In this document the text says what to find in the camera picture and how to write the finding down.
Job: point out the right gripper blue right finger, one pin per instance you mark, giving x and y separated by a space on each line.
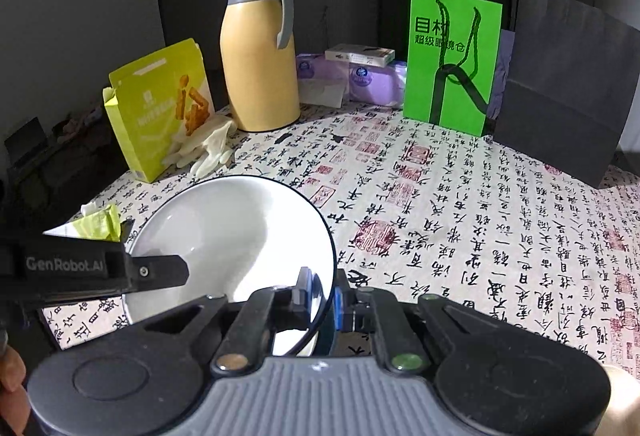
344 302

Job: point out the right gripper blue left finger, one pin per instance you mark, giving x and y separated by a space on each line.
305 299

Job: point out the white bowl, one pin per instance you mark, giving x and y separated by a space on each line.
239 234

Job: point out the blue bowl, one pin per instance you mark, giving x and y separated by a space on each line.
326 332

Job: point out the person's left hand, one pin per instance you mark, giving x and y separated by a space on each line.
15 408

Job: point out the green snack packet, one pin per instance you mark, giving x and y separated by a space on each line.
94 224

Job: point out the calligraphy print tablecloth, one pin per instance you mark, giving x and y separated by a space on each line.
415 208

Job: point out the purple tissue pack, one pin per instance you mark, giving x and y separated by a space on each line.
331 84

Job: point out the yellow snack box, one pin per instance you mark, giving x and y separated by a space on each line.
155 104

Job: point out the yellow thermos jug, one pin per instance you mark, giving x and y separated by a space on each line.
257 50

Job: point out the white small box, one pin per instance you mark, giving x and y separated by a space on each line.
360 54

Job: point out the green paper bag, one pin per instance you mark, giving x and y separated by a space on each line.
452 56

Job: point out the black paper bag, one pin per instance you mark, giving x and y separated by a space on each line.
573 73

